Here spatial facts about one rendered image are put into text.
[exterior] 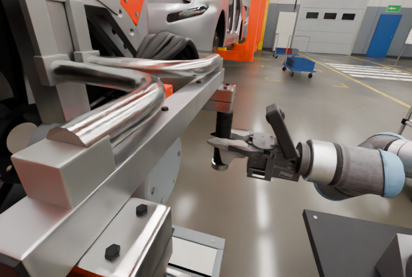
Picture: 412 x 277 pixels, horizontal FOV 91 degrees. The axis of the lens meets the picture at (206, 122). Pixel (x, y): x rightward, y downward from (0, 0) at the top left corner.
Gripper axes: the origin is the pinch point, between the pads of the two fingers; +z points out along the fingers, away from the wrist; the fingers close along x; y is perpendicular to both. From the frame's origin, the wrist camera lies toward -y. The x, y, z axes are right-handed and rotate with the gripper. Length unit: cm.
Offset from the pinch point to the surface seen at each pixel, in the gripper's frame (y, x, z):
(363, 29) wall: -50, 1322, -519
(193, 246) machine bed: 75, 20, 10
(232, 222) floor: 83, 46, -6
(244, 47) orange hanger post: 7, 351, 23
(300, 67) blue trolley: 57, 519, -108
